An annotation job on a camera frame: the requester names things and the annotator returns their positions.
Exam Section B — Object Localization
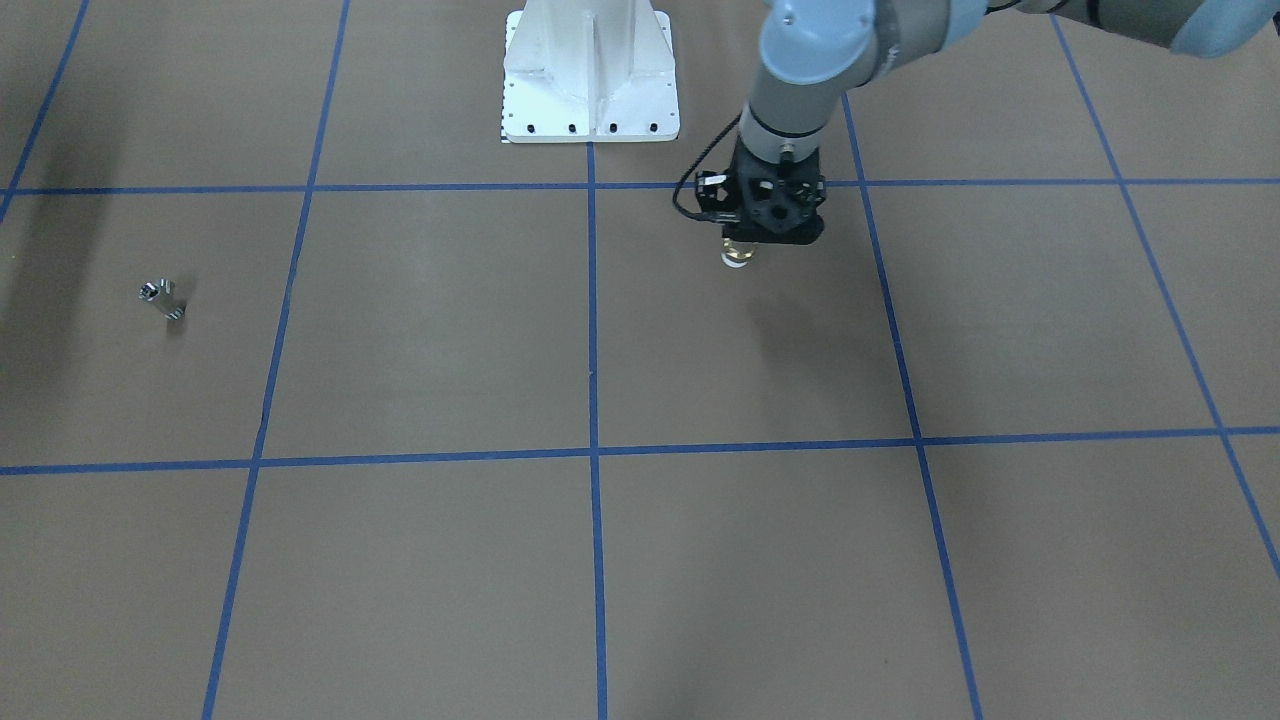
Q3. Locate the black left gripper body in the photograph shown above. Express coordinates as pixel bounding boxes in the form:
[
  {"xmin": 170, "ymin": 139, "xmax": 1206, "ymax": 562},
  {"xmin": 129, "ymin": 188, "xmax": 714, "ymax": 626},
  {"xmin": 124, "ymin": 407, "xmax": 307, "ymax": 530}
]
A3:
[{"xmin": 732, "ymin": 138, "xmax": 827, "ymax": 246}]

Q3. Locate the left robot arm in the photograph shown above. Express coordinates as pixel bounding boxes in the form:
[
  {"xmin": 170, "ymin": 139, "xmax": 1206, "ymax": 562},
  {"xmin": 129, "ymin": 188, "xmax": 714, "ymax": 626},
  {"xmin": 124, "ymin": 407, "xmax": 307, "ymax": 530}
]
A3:
[{"xmin": 716, "ymin": 1, "xmax": 1277, "ymax": 245}]

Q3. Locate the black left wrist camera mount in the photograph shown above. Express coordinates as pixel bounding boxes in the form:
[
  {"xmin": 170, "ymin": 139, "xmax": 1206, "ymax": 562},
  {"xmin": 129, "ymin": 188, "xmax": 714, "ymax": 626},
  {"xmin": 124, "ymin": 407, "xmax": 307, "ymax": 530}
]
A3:
[{"xmin": 694, "ymin": 170, "xmax": 740, "ymax": 224}]

